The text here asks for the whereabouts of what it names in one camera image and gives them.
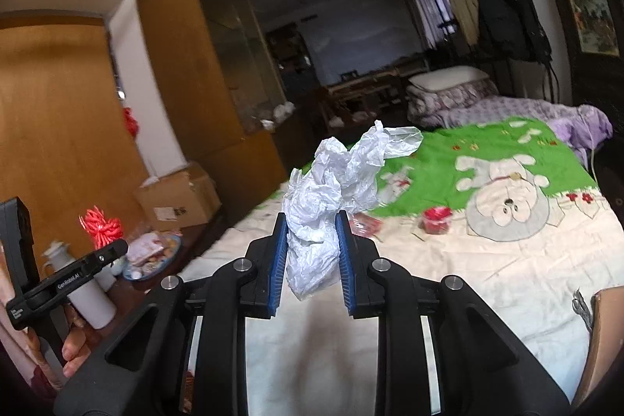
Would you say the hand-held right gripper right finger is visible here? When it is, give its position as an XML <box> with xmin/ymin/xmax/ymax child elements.
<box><xmin>335</xmin><ymin>210</ymin><xmax>571</xmax><ymax>416</ymax></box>

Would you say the bunch of red ribbons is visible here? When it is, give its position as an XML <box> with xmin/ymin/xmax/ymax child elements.
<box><xmin>79</xmin><ymin>205</ymin><xmax>124</xmax><ymax>251</ymax></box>

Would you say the white cord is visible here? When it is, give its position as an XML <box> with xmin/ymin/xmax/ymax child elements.
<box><xmin>579</xmin><ymin>109</ymin><xmax>601</xmax><ymax>184</ymax></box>

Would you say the red plastic container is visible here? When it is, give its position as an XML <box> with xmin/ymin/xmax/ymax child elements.
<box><xmin>422</xmin><ymin>206</ymin><xmax>454</xmax><ymax>234</ymax></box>

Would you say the brown cardboard piece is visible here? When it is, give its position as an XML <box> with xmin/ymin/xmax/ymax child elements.
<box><xmin>570</xmin><ymin>284</ymin><xmax>624</xmax><ymax>416</ymax></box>

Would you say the dark bookshelf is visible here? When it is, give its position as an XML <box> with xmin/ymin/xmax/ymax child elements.
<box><xmin>266</xmin><ymin>23</ymin><xmax>323</xmax><ymax>91</ymax></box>

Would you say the cardboard box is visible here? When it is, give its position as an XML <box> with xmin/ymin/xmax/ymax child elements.
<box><xmin>134</xmin><ymin>161</ymin><xmax>222</xmax><ymax>232</ymax></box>

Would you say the red flat packet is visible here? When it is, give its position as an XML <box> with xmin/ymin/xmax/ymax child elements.
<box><xmin>348</xmin><ymin>214</ymin><xmax>384</xmax><ymax>242</ymax></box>

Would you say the red hanging decoration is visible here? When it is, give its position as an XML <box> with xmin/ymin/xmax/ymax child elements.
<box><xmin>122</xmin><ymin>106</ymin><xmax>140</xmax><ymax>139</ymax></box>

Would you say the dark wooden dresser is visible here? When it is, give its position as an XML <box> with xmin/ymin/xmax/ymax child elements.
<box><xmin>97</xmin><ymin>221</ymin><xmax>230</xmax><ymax>314</ymax></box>

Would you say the tall wooden wardrobe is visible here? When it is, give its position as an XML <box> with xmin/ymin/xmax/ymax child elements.
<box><xmin>133</xmin><ymin>0</ymin><xmax>288</xmax><ymax>222</ymax></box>

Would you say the pink white snack bag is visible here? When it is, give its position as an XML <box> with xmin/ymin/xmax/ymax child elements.
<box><xmin>128</xmin><ymin>232</ymin><xmax>167</xmax><ymax>262</ymax></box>

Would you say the purple floral folded quilt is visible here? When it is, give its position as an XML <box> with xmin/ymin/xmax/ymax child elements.
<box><xmin>407</xmin><ymin>80</ymin><xmax>499</xmax><ymax>127</ymax></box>

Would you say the window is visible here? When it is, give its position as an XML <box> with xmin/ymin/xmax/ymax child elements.
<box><xmin>404</xmin><ymin>0</ymin><xmax>459</xmax><ymax>51</ymax></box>

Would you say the purple bed sheet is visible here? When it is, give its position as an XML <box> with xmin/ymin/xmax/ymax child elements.
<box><xmin>424</xmin><ymin>97</ymin><xmax>614</xmax><ymax>150</ymax></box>

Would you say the white pillow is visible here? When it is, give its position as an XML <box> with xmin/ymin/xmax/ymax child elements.
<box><xmin>407</xmin><ymin>66</ymin><xmax>491</xmax><ymax>93</ymax></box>

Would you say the white plastic bag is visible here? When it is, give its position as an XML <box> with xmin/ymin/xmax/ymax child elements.
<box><xmin>283</xmin><ymin>120</ymin><xmax>424</xmax><ymax>300</ymax></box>

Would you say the wooden door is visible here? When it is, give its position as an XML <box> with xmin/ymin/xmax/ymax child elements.
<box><xmin>0</xmin><ymin>16</ymin><xmax>149</xmax><ymax>251</ymax></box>

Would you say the black coat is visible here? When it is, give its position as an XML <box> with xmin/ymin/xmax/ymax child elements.
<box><xmin>475</xmin><ymin>0</ymin><xmax>553</xmax><ymax>64</ymax></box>

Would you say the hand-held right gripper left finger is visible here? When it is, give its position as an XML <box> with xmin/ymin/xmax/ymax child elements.
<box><xmin>53</xmin><ymin>211</ymin><xmax>291</xmax><ymax>416</ymax></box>

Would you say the white thermos jug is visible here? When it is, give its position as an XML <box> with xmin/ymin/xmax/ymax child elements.
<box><xmin>41</xmin><ymin>241</ymin><xmax>118</xmax><ymax>330</ymax></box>

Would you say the metal coat stand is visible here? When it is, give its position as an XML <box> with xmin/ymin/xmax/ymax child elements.
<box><xmin>480</xmin><ymin>0</ymin><xmax>562</xmax><ymax>106</ymax></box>

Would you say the person's left hand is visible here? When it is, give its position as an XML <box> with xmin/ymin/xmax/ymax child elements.
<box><xmin>61</xmin><ymin>301</ymin><xmax>97</xmax><ymax>379</ymax></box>

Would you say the wooden bench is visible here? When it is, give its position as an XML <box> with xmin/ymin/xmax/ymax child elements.
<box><xmin>326</xmin><ymin>67</ymin><xmax>431</xmax><ymax>115</ymax></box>

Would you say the blue oval tray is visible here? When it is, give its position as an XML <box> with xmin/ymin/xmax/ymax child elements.
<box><xmin>122</xmin><ymin>233</ymin><xmax>182</xmax><ymax>281</ymax></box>

